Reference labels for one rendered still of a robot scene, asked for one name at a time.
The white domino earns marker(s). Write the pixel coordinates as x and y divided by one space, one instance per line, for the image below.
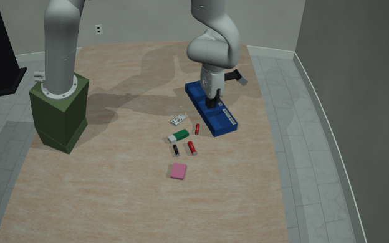
176 121

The blue compartment tray with labels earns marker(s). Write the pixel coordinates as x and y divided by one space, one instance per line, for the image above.
219 120

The green and white eraser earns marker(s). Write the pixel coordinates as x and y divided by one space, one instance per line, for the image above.
178 136

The pink rectangular block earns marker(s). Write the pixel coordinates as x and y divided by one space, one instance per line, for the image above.
178 171

